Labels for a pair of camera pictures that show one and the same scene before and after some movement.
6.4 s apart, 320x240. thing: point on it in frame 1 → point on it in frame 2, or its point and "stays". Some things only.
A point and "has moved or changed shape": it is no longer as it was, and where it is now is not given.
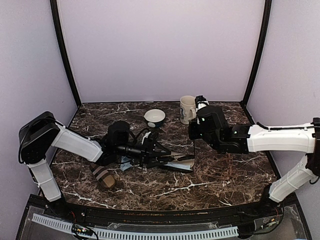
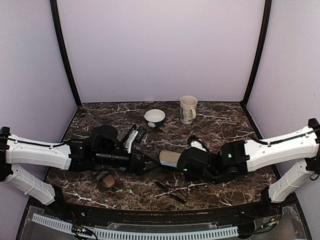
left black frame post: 55,11 stays
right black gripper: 192,133 → 189,176
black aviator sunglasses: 186,157 has moved or changed shape
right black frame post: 260,52 stays
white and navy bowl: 154,117 stays
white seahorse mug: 188,109 stays
